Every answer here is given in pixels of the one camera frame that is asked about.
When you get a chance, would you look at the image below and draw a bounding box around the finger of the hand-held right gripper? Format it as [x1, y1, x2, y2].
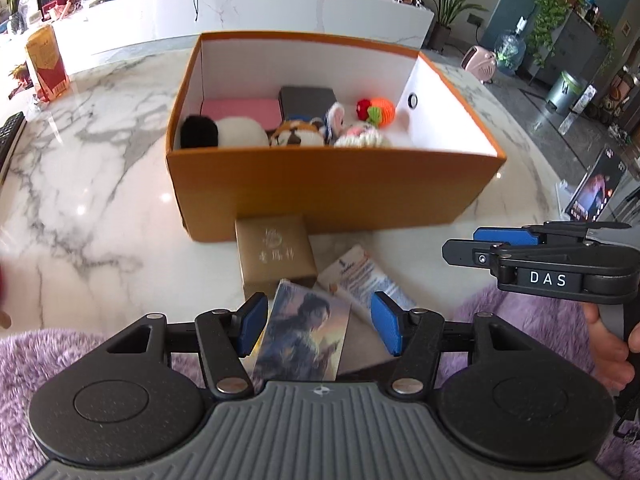
[472, 222, 587, 247]
[442, 239, 502, 269]

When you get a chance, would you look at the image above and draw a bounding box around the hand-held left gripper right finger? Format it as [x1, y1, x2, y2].
[370, 291, 546, 397]

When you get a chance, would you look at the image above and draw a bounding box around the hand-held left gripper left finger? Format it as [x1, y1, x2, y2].
[95, 291, 269, 397]

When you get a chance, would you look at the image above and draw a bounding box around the illustrated woman card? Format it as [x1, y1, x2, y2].
[252, 279, 351, 389]

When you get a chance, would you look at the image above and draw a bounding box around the white lotion tube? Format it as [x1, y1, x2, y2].
[316, 245, 421, 322]

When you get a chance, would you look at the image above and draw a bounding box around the golden box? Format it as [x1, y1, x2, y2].
[235, 214, 319, 299]

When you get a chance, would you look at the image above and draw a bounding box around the orange cardboard box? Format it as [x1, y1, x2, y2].
[166, 31, 507, 243]

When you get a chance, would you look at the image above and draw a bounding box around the white pink crochet toy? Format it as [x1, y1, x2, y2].
[334, 124, 392, 149]

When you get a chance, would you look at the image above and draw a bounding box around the crochet orange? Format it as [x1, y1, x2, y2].
[356, 97, 397, 126]

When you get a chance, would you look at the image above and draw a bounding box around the black white plush toy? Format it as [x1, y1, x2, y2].
[179, 115, 271, 150]

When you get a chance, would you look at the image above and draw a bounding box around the red panda plush toy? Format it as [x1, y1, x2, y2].
[269, 102, 346, 149]

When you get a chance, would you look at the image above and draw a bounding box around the pink case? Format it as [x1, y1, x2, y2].
[200, 98, 282, 131]

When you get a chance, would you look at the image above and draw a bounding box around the dark grey box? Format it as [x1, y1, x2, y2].
[278, 86, 337, 124]

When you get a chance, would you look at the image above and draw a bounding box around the person's right hand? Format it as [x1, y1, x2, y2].
[582, 305, 636, 391]

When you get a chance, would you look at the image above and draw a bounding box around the standing photo display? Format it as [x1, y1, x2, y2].
[565, 147, 631, 221]

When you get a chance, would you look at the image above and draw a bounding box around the silver trash can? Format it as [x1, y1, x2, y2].
[546, 70, 589, 116]

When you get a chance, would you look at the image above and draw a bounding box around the pink space heater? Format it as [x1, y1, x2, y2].
[461, 45, 499, 85]

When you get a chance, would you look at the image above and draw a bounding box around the blue water jug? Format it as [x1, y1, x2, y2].
[495, 17, 529, 76]

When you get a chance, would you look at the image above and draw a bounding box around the grey metal cabinet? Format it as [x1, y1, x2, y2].
[532, 10, 616, 91]

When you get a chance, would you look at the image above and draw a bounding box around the purple fluffy blanket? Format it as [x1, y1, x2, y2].
[0, 280, 640, 480]

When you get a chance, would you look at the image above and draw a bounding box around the trailing vine plant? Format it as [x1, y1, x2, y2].
[525, 0, 616, 69]

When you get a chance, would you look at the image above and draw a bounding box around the potted floor plant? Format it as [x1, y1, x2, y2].
[422, 0, 494, 54]

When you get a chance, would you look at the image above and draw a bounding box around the black keyboard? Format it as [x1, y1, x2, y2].
[0, 111, 27, 182]

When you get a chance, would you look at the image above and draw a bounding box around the white TV cabinet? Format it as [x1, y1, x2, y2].
[0, 0, 435, 77]

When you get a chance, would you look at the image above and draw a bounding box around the yellow red gift box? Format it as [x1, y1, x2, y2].
[25, 24, 71, 104]

